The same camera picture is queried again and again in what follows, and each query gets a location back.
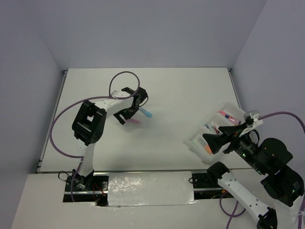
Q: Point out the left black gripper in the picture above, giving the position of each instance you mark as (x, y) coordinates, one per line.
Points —
(126, 116)

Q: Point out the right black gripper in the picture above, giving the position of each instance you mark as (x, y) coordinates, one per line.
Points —
(214, 140)

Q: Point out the blue highlighter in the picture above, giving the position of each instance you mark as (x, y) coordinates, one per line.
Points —
(145, 112)

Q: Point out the orange highlighter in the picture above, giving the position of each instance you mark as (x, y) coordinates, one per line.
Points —
(206, 147)

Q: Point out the purple highlighter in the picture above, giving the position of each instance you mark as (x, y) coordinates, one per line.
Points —
(134, 121)

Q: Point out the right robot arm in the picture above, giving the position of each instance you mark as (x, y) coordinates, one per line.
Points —
(269, 159)

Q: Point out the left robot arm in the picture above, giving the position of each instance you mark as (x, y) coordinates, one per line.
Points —
(88, 126)

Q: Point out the clear plastic organizer tray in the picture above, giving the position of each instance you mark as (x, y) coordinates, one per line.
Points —
(219, 120)

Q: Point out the silver foil tape sheet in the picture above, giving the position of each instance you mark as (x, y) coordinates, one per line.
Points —
(150, 189)

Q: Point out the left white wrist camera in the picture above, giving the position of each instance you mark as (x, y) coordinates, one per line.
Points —
(119, 94)

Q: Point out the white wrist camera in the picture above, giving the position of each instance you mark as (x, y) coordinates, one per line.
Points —
(119, 94)
(252, 121)

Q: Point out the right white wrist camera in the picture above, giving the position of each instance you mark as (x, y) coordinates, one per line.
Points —
(252, 121)

